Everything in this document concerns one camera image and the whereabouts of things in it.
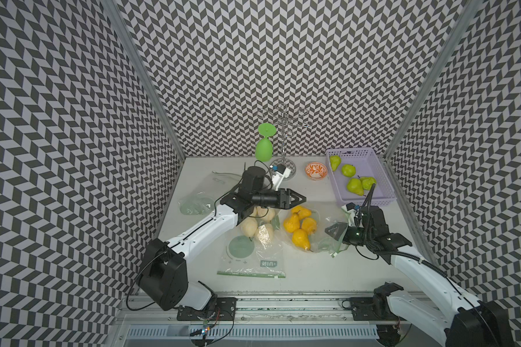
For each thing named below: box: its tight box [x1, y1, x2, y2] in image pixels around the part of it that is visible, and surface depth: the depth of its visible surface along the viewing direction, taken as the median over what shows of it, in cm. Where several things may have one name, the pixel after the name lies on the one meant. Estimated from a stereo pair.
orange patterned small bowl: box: [304, 161, 328, 181], surface depth 111 cm
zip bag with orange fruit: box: [277, 205, 350, 258], surface depth 88 cm
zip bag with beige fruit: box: [217, 206, 286, 279], surface depth 86 cm
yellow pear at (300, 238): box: [292, 228, 314, 253], surface depth 86 cm
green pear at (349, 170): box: [340, 164, 357, 178], surface depth 108 cm
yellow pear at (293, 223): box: [283, 209, 301, 233], surface depth 88 cm
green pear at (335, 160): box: [329, 154, 343, 172], surface depth 113 cm
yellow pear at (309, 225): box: [301, 216, 318, 235], surface depth 89 cm
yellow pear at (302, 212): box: [290, 205, 312, 219], surface depth 92 cm
